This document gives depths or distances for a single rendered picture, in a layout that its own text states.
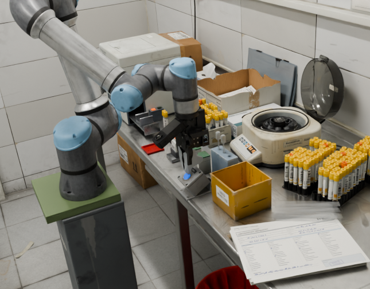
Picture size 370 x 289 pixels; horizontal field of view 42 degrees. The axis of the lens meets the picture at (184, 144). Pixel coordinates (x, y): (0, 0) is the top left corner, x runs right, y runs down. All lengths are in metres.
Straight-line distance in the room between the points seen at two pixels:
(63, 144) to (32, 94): 1.86
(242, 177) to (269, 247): 0.31
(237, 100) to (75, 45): 0.79
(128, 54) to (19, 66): 1.38
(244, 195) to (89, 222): 0.50
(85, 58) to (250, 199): 0.61
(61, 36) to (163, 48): 0.75
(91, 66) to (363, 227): 0.86
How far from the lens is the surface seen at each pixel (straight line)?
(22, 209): 3.35
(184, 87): 1.37
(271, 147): 1.63
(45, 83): 3.31
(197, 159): 1.49
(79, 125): 1.50
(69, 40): 1.36
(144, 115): 2.00
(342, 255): 1.31
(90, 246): 1.62
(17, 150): 3.44
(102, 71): 1.32
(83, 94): 1.56
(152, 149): 1.84
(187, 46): 2.50
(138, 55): 2.00
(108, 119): 1.58
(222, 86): 2.15
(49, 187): 1.66
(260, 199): 1.44
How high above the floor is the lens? 1.72
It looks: 27 degrees down
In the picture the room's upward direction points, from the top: 5 degrees counter-clockwise
